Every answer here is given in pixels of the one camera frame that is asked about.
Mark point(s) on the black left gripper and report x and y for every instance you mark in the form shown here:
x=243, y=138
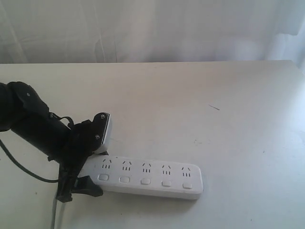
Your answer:
x=70, y=146

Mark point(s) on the white five-socket power strip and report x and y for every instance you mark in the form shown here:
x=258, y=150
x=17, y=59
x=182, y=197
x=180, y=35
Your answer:
x=144, y=176

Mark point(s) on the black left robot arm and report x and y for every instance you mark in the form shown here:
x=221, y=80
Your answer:
x=24, y=113

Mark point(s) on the white backdrop curtain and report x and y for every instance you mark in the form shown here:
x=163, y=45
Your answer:
x=60, y=31

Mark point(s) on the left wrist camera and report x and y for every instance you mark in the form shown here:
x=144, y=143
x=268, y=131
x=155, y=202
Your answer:
x=102, y=128

